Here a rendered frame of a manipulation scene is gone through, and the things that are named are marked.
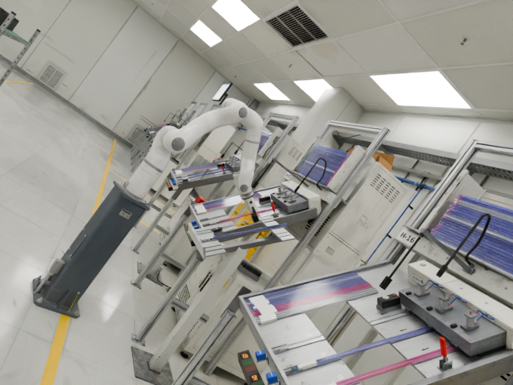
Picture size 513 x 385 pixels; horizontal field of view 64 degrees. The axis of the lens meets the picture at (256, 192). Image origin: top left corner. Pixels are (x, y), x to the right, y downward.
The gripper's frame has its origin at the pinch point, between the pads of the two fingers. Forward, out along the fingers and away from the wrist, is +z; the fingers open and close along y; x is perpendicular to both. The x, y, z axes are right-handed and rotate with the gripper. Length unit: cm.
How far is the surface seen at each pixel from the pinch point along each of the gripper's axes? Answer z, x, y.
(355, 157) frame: -15, -70, -12
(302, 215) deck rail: 6.5, -27.1, -10.0
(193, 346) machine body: 58, 65, -10
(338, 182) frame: -5, -55, -12
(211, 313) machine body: 42, 47, -10
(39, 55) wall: -240, 196, 871
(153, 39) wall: -197, -65, 871
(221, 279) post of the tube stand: 10, 35, -37
